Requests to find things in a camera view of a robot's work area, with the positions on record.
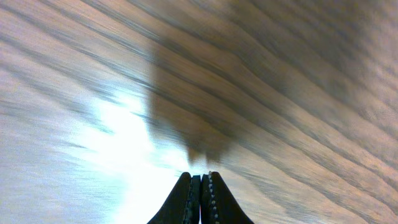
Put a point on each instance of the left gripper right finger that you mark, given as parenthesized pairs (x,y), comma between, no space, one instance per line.
(217,203)

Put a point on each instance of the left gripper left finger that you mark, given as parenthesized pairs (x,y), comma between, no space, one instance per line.
(182,205)

